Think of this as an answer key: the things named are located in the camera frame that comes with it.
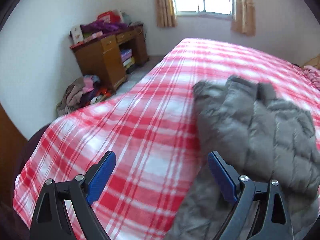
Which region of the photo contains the grey quilted down jacket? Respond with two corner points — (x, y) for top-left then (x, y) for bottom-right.
(165, 76), (319, 239)

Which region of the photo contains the pile of clothes on floor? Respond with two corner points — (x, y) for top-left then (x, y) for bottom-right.
(56, 75), (112, 117)

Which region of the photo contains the dark mattress edge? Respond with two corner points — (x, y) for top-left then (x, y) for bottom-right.
(14, 124), (50, 179)

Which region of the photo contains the brown wooden door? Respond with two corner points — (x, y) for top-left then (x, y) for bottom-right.
(0, 106), (27, 206)

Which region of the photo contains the red white plaid bed sheet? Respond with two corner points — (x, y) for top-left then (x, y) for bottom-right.
(13, 38), (319, 239)

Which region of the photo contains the pink quilted blanket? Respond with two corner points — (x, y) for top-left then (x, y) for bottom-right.
(303, 65), (320, 90)

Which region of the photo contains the brown wooden desk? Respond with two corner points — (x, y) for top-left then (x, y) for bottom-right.
(71, 24), (149, 92)

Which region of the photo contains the stack of boxes in desk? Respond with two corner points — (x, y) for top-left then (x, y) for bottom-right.
(120, 49), (135, 71)

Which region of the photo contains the flat red box on desk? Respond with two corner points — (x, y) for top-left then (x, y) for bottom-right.
(70, 31), (103, 49)

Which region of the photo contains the white carton on desk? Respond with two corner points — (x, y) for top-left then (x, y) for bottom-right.
(70, 25), (84, 44)

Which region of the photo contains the purple garment on desk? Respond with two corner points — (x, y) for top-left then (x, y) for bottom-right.
(80, 20), (128, 34)

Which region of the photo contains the right beige curtain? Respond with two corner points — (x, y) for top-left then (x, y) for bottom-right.
(231, 0), (256, 37)

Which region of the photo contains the beige curtain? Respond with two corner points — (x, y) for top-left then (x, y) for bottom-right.
(155, 0), (177, 28)
(231, 0), (256, 37)

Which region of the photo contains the left beige curtain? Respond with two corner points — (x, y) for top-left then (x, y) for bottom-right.
(155, 0), (177, 28)

